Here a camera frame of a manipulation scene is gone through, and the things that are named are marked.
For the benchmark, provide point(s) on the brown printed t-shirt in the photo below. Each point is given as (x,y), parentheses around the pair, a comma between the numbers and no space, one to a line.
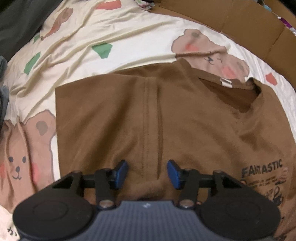
(171,111)

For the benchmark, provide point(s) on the grey crumpled garment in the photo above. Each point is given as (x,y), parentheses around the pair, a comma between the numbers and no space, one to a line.
(4,91)

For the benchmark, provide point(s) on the cream bear print blanket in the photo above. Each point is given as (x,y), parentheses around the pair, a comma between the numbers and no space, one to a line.
(82,39)

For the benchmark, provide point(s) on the brown cardboard sheet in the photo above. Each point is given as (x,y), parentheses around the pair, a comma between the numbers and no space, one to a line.
(246,23)

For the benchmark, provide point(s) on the colourful dotted cloth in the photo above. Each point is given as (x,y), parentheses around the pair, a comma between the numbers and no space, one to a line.
(146,5)

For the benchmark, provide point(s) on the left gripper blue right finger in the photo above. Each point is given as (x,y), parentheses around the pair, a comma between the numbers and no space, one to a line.
(185,180)

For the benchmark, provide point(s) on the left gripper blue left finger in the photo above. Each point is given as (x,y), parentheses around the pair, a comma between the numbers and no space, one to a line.
(107,182)

